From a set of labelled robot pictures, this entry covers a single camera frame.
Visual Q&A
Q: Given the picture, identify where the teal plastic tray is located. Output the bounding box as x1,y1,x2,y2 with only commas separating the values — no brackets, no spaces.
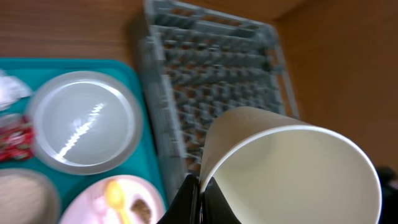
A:
1,58,165,211

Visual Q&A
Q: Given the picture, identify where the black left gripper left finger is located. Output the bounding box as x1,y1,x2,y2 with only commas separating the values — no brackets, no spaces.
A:
157,174,199,224

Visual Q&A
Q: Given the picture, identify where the grey plate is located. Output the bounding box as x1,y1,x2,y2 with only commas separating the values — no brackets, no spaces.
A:
26,71,143,175

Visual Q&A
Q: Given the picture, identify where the red candy wrapper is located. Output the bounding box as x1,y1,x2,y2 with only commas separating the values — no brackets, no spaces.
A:
1,114,34,162

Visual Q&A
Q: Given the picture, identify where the brown food scrap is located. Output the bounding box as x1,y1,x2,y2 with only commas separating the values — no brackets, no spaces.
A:
131,199,152,224

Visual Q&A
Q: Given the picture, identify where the bowl of rice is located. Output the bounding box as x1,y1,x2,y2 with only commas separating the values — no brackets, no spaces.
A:
1,169,60,224

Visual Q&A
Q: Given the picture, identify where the crumpled white tissue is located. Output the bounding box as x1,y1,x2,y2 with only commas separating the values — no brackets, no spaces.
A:
0,70,32,111

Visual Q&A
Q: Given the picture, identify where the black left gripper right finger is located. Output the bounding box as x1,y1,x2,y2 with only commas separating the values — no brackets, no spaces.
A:
201,177,241,224

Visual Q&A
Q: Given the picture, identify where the pink plate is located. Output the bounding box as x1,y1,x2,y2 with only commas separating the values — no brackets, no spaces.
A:
59,175,166,224

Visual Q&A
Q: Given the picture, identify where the yellow plastic spoon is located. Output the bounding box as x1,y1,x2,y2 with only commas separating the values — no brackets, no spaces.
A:
104,180,130,224

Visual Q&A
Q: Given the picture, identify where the grey dishwasher rack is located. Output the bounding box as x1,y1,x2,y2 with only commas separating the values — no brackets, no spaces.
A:
133,1,300,200

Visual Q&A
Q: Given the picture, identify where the white paper cup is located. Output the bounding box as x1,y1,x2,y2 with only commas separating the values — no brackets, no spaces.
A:
200,106,382,224

